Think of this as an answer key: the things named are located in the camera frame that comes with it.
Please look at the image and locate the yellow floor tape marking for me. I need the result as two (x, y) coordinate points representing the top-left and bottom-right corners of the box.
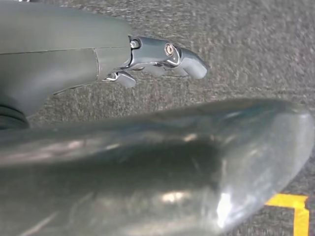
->
(265, 194), (310, 236)

